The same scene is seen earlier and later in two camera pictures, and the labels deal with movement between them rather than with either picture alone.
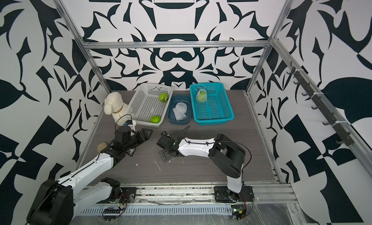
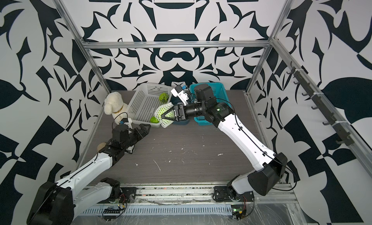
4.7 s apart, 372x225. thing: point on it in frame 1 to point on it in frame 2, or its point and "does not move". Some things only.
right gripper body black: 164,153 to 192,110
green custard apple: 155,119 does not move
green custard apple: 163,97 does not move
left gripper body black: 136,140 does not move
